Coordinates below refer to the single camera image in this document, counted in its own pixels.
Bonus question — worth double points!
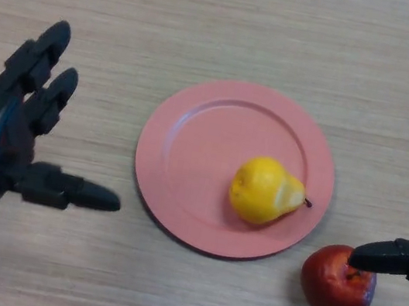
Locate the red apple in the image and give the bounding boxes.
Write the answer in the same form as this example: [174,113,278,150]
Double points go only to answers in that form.
[295,239,383,306]

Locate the pink round plate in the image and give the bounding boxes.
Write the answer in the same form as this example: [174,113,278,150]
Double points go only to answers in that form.
[121,65,349,275]

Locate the yellow pear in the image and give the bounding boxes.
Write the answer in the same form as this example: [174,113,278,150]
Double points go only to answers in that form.
[224,150,321,234]

